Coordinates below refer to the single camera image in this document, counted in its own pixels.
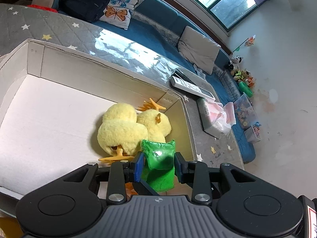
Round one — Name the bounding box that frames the cardboard shoe box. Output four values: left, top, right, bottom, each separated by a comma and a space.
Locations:
1, 39, 196, 200

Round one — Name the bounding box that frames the clear plastic toy bin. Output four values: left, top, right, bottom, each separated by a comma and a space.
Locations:
233, 93, 260, 130

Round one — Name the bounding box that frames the white remote control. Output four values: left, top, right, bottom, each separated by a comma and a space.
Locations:
170, 71, 215, 101

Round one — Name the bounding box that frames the blue sofa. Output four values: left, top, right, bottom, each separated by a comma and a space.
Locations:
32, 0, 256, 163

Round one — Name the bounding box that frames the grey star table mat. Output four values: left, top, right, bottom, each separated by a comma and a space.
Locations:
1, 4, 222, 101

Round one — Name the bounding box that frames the grey cushion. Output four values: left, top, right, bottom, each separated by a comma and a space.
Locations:
177, 26, 221, 75

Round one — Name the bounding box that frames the small clear toy box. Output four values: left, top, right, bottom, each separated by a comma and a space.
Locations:
244, 125, 261, 143

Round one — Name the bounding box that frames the pink tissue pack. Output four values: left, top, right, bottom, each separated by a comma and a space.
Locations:
197, 98, 236, 139

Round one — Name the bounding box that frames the panda plush toy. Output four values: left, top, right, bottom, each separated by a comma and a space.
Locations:
230, 56, 243, 64

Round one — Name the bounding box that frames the dark backpack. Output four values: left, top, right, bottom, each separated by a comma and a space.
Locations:
59, 0, 110, 23

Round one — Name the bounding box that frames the green plastic toy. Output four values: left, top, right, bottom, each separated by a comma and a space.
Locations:
141, 140, 176, 193

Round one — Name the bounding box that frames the yellow plush chick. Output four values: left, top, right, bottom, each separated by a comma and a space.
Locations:
97, 99, 172, 163

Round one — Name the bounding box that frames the green bottle toy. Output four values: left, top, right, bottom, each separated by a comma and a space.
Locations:
238, 82, 253, 98

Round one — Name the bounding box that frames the butterfly print pillow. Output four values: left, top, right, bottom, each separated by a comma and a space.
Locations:
99, 0, 145, 30

